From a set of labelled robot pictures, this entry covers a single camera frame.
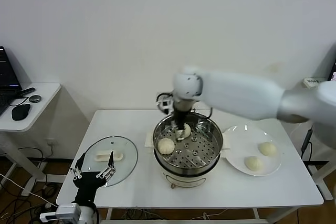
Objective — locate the round black puck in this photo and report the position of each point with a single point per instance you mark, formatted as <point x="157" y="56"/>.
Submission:
<point x="35" y="99"/>

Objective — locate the white round plate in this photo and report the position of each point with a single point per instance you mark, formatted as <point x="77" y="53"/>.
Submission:
<point x="241" y="145"/>

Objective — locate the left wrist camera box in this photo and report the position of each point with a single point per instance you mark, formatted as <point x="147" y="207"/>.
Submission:
<point x="68" y="209"/>

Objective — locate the printed label sticker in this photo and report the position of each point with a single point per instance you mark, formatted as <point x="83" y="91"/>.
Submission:
<point x="312" y="81"/>

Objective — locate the black computer mouse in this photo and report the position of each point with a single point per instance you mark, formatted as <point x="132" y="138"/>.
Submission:
<point x="20" y="112"/>

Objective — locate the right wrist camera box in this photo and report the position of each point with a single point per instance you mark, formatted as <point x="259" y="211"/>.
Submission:
<point x="165" y="103"/>

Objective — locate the perforated steel steamer basket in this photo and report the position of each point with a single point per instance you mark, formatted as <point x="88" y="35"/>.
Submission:
<point x="199" y="153"/>

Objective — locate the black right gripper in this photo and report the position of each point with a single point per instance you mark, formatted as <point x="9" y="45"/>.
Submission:
<point x="180" y="117"/>

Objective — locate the white wall socket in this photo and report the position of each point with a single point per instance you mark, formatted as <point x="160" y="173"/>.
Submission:
<point x="51" y="143"/>

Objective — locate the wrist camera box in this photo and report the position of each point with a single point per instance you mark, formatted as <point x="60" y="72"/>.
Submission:
<point x="165" y="103"/>
<point x="68" y="209"/>

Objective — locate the white steamed baozi bun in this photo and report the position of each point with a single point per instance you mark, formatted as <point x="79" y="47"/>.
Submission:
<point x="253" y="163"/>
<point x="267" y="148"/>
<point x="187" y="131"/>
<point x="166" y="146"/>

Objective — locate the white work table frame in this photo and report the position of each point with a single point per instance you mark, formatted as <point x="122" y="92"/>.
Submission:
<point x="183" y="222"/>

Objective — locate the open black laptop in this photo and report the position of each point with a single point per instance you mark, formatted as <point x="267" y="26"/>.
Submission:
<point x="333" y="73"/>
<point x="6" y="74"/>

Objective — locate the black stick device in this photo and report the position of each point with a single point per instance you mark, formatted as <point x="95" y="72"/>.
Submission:
<point x="27" y="91"/>

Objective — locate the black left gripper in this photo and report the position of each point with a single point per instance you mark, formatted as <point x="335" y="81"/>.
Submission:
<point x="88" y="182"/>

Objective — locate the cream electric cooker base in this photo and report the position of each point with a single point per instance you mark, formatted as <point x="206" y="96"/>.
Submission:
<point x="183" y="179"/>

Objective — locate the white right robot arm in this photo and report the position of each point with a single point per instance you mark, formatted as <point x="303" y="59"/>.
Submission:
<point x="236" y="90"/>

